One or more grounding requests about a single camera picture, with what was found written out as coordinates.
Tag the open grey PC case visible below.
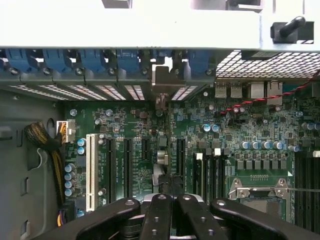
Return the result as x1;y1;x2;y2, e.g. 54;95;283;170
0;14;320;240

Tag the thin metal locking lever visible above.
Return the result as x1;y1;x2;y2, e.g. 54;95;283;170
286;188;320;195

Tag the green motherboard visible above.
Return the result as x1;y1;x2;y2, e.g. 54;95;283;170
56;79;320;240

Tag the CPU socket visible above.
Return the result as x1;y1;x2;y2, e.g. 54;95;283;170
234;198;293;224

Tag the white power connector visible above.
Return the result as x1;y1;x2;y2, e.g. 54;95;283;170
56;120;76;144

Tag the red and black twisted wire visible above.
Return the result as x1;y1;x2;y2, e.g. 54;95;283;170
219;69;320;116

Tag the black RAM slot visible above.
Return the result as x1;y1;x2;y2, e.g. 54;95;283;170
214;147;226;200
294;149;308;233
204;147;216;200
306;151;320;235

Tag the metal socket cover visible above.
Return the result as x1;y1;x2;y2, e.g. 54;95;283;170
228;177;289;201

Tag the silver network port block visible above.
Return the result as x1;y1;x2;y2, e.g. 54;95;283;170
266;79;284;106
249;81;267;100

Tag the blue card retention clip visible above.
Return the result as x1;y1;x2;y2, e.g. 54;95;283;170
79;48;105;75
186;48;211;75
115;48;140;75
41;48;66;75
4;48;29;74

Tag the long black expansion slot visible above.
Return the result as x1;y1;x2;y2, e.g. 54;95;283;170
105;136;117;205
176;137;187;176
123;136;134;199

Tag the silver USB port block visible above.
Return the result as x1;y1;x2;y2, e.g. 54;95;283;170
229;81;244;99
214;81;230;99

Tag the white expansion slot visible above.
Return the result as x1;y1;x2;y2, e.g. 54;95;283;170
85;133;98;213

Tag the short black expansion slot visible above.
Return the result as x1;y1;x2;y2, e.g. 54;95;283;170
141;137;151;163

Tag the black case lock lever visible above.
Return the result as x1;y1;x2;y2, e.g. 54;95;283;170
270;15;315;45

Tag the black and yellow wire bundle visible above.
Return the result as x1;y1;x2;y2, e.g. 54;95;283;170
23;121;68;209

